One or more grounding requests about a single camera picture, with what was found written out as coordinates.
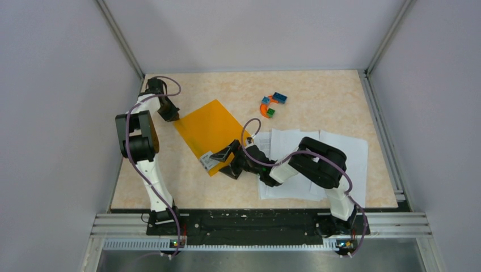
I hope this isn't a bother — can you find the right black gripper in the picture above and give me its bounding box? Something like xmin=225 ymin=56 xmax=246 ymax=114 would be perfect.
xmin=211 ymin=139 xmax=262 ymax=179

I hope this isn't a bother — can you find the orange plastic clip folder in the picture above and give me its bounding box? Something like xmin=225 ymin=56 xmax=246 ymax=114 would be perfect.
xmin=174 ymin=100 xmax=243 ymax=176

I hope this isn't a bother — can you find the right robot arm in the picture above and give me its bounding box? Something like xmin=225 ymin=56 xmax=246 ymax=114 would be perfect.
xmin=210 ymin=137 xmax=357 ymax=233

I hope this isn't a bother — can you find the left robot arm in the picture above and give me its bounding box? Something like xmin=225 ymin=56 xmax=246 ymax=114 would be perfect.
xmin=115 ymin=76 xmax=182 ymax=234

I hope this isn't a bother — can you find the white paper sheets stack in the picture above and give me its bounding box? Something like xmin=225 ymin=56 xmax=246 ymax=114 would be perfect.
xmin=254 ymin=129 xmax=369 ymax=209

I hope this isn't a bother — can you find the orange curved toy track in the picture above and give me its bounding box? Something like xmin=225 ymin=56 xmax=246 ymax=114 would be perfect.
xmin=259 ymin=95 xmax=278 ymax=118

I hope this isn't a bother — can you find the green toy brick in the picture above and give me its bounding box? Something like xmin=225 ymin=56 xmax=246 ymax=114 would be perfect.
xmin=264 ymin=108 xmax=275 ymax=118

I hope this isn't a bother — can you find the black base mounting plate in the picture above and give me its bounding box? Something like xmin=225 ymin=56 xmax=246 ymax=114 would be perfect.
xmin=146 ymin=209 xmax=370 ymax=246

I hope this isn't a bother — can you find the light blue toy brick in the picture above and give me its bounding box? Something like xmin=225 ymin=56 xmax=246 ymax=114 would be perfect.
xmin=261 ymin=96 xmax=271 ymax=105

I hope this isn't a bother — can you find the dark blue toy brick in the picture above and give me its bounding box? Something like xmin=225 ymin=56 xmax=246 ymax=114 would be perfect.
xmin=272 ymin=92 xmax=288 ymax=104

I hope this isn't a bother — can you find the white slotted cable duct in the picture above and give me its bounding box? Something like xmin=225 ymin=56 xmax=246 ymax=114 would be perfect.
xmin=103 ymin=238 xmax=339 ymax=251

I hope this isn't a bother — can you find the aluminium front rail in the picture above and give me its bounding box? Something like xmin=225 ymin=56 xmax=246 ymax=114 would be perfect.
xmin=90 ymin=209 xmax=432 ymax=238

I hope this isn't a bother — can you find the right aluminium frame post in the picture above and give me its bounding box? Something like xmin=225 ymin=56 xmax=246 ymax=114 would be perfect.
xmin=364 ymin=0 xmax=416 ymax=78

